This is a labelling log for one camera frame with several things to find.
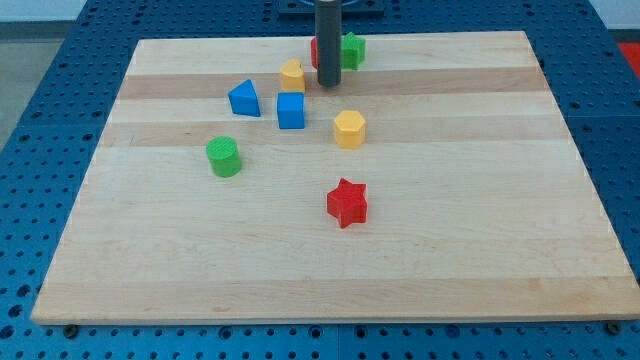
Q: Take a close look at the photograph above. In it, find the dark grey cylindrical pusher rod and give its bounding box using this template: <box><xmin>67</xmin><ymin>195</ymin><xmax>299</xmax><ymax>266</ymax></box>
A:
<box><xmin>315</xmin><ymin>0</ymin><xmax>342</xmax><ymax>88</ymax></box>

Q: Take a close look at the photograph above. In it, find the yellow heart block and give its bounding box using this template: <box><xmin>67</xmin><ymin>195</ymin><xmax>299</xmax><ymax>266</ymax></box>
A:
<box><xmin>280</xmin><ymin>59</ymin><xmax>306</xmax><ymax>93</ymax></box>

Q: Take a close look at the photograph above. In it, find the blue triangle block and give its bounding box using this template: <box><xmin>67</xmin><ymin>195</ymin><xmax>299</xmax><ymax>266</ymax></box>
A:
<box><xmin>228</xmin><ymin>79</ymin><xmax>261</xmax><ymax>117</ymax></box>

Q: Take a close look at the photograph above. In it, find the red block behind rod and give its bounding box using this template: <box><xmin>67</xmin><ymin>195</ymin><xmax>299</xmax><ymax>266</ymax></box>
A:
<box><xmin>310</xmin><ymin>36</ymin><xmax>318</xmax><ymax>70</ymax></box>

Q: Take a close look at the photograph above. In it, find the green star block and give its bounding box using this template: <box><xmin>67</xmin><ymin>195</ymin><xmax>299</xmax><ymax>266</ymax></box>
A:
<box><xmin>341</xmin><ymin>32</ymin><xmax>366</xmax><ymax>70</ymax></box>

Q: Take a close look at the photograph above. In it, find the blue cube block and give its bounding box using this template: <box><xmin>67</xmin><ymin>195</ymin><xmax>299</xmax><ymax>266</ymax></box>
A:
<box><xmin>277</xmin><ymin>92</ymin><xmax>305</xmax><ymax>130</ymax></box>

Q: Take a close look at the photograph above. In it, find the yellow hexagon block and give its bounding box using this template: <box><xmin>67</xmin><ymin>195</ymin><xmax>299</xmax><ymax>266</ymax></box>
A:
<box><xmin>334</xmin><ymin>110</ymin><xmax>366</xmax><ymax>149</ymax></box>

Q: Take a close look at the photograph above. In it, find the green cylinder block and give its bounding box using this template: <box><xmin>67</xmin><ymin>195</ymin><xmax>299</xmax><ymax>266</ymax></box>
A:
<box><xmin>206</xmin><ymin>136</ymin><xmax>242</xmax><ymax>178</ymax></box>

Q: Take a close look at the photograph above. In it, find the red star block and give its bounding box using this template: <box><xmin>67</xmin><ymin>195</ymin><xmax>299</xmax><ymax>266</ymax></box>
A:
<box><xmin>326</xmin><ymin>178</ymin><xmax>368</xmax><ymax>229</ymax></box>

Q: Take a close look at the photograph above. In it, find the light wooden board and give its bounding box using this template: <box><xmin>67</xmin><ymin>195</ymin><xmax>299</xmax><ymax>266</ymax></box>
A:
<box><xmin>31</xmin><ymin>31</ymin><xmax>639</xmax><ymax>325</ymax></box>

